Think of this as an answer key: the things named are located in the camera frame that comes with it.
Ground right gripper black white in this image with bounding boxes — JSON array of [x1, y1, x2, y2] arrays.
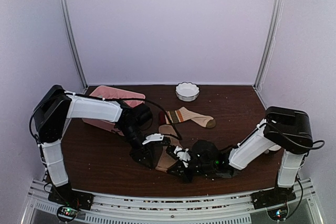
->
[[168, 159, 216, 184]]

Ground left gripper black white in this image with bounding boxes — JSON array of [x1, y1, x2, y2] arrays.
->
[[118, 124, 156, 170]]

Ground plain beige sock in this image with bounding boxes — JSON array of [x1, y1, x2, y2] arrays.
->
[[155, 124, 182, 173]]

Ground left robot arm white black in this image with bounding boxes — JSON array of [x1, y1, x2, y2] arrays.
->
[[62, 119, 178, 197]]

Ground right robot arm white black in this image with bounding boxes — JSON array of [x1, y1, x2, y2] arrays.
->
[[167, 106, 313, 204]]

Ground striped beige brown sock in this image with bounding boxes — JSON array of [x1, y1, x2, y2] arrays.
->
[[159, 107, 216, 129]]

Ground pink divided organizer tray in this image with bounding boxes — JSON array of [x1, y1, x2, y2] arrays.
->
[[81, 85, 146, 137]]

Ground white scalloped ceramic bowl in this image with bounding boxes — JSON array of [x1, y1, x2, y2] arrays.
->
[[175, 82, 200, 102]]

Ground white cup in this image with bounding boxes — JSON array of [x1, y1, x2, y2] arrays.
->
[[264, 145, 281, 154]]

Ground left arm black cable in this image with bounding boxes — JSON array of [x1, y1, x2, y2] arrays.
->
[[112, 98, 184, 141]]

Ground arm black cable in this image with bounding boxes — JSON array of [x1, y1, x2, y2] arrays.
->
[[112, 98, 184, 141], [220, 123, 326, 154]]

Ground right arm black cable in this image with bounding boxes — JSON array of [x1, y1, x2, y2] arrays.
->
[[220, 123, 326, 154]]

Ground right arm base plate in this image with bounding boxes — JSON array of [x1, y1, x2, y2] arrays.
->
[[250, 187, 296, 209]]

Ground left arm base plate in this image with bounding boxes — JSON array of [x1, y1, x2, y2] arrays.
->
[[48, 183, 94, 210]]

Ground aluminium front table rail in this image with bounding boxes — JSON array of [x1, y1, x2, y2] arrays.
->
[[22, 178, 325, 224]]

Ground left aluminium corner post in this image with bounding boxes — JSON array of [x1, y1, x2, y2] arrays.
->
[[60, 0, 88, 90]]

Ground aluminium corner post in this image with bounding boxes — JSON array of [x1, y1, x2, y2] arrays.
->
[[60, 0, 88, 90], [254, 0, 284, 92]]

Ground right aluminium corner post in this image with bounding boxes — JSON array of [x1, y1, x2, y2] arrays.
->
[[254, 0, 284, 92]]

